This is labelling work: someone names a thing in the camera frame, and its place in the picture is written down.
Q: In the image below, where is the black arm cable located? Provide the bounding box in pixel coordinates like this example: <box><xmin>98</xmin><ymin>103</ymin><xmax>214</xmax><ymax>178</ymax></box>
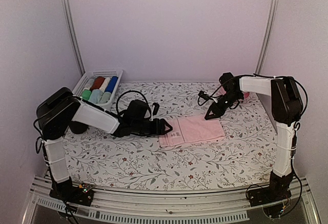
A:
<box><xmin>115</xmin><ymin>89</ymin><xmax>149</xmax><ymax>117</ymax></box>
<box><xmin>196</xmin><ymin>73</ymin><xmax>309</xmax><ymax>130</ymax></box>

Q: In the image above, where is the aluminium frame post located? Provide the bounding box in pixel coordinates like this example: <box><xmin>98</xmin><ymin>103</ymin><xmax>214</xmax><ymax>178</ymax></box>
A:
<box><xmin>61</xmin><ymin>0</ymin><xmax>85</xmax><ymax>76</ymax></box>
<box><xmin>255</xmin><ymin>0</ymin><xmax>279</xmax><ymax>74</ymax></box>

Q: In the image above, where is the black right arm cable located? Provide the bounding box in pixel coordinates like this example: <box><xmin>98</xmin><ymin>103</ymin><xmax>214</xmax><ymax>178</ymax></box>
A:
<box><xmin>196</xmin><ymin>73</ymin><xmax>309</xmax><ymax>130</ymax></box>

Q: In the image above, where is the right aluminium frame post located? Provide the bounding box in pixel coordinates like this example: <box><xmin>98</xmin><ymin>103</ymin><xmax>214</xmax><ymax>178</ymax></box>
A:
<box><xmin>255</xmin><ymin>0</ymin><xmax>279</xmax><ymax>74</ymax></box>

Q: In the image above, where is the green rolled towel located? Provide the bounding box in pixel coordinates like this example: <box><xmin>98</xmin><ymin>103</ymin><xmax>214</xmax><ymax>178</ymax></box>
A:
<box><xmin>81</xmin><ymin>89</ymin><xmax>92</xmax><ymax>101</ymax></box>

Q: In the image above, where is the red rolled towel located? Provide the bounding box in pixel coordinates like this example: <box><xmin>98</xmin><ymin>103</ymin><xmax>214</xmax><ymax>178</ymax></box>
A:
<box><xmin>90</xmin><ymin>76</ymin><xmax>105</xmax><ymax>91</ymax></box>

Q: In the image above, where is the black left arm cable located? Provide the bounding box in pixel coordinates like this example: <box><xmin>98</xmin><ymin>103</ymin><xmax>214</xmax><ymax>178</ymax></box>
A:
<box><xmin>115</xmin><ymin>89</ymin><xmax>149</xmax><ymax>117</ymax></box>

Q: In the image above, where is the pink towel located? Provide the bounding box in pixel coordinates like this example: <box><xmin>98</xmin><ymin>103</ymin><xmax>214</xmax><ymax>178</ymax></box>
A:
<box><xmin>159</xmin><ymin>115</ymin><xmax>226</xmax><ymax>147</ymax></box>

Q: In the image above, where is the light blue rolled towel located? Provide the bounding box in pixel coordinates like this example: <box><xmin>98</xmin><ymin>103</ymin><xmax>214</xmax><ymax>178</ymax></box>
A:
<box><xmin>89</xmin><ymin>89</ymin><xmax>103</xmax><ymax>104</ymax></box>

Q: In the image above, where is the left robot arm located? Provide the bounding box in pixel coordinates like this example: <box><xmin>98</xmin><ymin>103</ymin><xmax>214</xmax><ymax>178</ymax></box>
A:
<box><xmin>33</xmin><ymin>87</ymin><xmax>173</xmax><ymax>200</ymax></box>

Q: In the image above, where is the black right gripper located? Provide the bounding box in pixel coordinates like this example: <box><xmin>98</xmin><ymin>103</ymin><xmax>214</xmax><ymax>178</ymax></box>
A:
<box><xmin>205</xmin><ymin>91</ymin><xmax>242</xmax><ymax>120</ymax></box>

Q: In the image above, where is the grey rolled towel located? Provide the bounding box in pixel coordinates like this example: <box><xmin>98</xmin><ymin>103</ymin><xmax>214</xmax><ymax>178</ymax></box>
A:
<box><xmin>84</xmin><ymin>78</ymin><xmax>95</xmax><ymax>90</ymax></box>

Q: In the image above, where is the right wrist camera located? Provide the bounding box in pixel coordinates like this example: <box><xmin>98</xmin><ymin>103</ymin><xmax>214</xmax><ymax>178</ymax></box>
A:
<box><xmin>198</xmin><ymin>91</ymin><xmax>211</xmax><ymax>100</ymax></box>

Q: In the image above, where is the green towel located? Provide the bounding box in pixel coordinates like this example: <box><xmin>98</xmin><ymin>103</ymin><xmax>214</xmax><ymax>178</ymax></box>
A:
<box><xmin>81</xmin><ymin>89</ymin><xmax>92</xmax><ymax>101</ymax></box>
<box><xmin>99</xmin><ymin>92</ymin><xmax>112</xmax><ymax>104</ymax></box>

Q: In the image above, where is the black cylinder cup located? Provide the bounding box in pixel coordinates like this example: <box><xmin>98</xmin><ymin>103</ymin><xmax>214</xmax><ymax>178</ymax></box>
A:
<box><xmin>69</xmin><ymin>121</ymin><xmax>89</xmax><ymax>134</ymax></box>

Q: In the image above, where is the front aluminium rail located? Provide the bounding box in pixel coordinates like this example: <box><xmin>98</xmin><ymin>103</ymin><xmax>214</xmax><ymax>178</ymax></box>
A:
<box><xmin>22</xmin><ymin>176</ymin><xmax>322</xmax><ymax>223</ymax></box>

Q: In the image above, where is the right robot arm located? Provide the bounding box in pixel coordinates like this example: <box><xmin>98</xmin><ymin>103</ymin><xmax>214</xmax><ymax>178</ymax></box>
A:
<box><xmin>198</xmin><ymin>72</ymin><xmax>308</xmax><ymax>201</ymax></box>

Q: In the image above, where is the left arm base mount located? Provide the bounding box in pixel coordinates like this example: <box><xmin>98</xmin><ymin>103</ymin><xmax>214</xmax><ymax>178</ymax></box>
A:
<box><xmin>49</xmin><ymin>181</ymin><xmax>94</xmax><ymax>207</ymax></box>

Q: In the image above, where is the white plastic basket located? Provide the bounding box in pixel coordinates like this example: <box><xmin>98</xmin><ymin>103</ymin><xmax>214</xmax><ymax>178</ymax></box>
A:
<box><xmin>72</xmin><ymin>69</ymin><xmax>124</xmax><ymax>110</ymax></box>

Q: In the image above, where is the pink plate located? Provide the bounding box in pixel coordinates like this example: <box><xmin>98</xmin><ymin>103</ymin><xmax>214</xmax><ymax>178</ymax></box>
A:
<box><xmin>243</xmin><ymin>92</ymin><xmax>250</xmax><ymax>99</ymax></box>

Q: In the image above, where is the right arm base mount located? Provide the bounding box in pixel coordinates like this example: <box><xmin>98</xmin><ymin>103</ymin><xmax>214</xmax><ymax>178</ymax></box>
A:
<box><xmin>245</xmin><ymin>179</ymin><xmax>303</xmax><ymax>220</ymax></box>

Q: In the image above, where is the left aluminium frame post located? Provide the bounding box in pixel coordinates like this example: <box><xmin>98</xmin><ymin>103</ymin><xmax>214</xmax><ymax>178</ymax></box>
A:
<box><xmin>61</xmin><ymin>0</ymin><xmax>85</xmax><ymax>76</ymax></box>

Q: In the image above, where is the white rolled towel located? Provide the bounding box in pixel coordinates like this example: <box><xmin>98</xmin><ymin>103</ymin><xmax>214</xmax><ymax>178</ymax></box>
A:
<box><xmin>99</xmin><ymin>77</ymin><xmax>111</xmax><ymax>92</ymax></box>

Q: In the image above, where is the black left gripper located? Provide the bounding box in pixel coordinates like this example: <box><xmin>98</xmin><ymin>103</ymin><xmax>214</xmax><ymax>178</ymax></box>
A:
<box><xmin>133</xmin><ymin>118</ymin><xmax>173</xmax><ymax>137</ymax></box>

